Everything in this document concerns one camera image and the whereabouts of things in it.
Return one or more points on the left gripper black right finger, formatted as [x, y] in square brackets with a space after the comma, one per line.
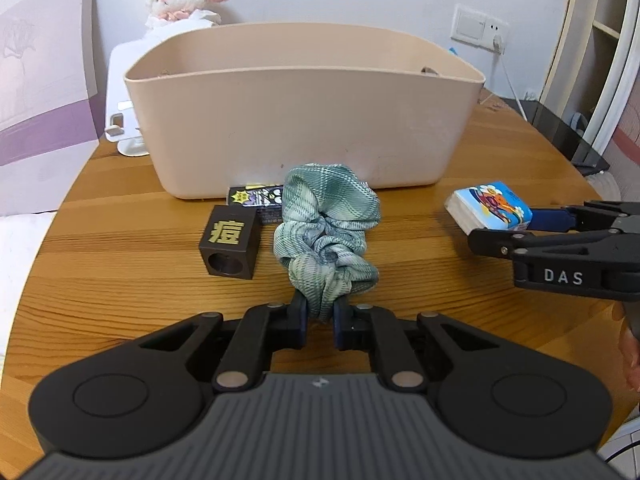
[499, 396]

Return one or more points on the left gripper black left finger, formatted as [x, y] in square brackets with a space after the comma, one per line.
[146, 393]

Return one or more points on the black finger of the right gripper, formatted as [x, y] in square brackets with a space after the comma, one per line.
[593, 215]
[597, 245]

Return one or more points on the blue cartoon tissue pack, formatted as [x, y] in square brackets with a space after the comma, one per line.
[491, 206]

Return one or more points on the green plaid scrunchie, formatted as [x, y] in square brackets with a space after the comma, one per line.
[321, 241]

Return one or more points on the black cube gold character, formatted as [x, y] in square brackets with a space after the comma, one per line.
[230, 242]

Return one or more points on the cartoon pencil lead box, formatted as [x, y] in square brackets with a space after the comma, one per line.
[266, 200]

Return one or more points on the person's hand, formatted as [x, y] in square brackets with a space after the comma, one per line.
[629, 348]

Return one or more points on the black side table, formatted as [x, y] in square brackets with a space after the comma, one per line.
[566, 140]

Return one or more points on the white phone stand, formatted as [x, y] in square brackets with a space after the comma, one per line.
[121, 125]

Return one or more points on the beige plastic storage bin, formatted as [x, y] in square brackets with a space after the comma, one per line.
[245, 103]

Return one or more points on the pink purple headboard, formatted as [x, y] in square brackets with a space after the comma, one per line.
[49, 102]

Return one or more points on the white shelf frame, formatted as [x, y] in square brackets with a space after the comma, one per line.
[594, 67]

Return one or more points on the white wall switch socket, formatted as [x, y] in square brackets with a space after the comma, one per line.
[478, 29]

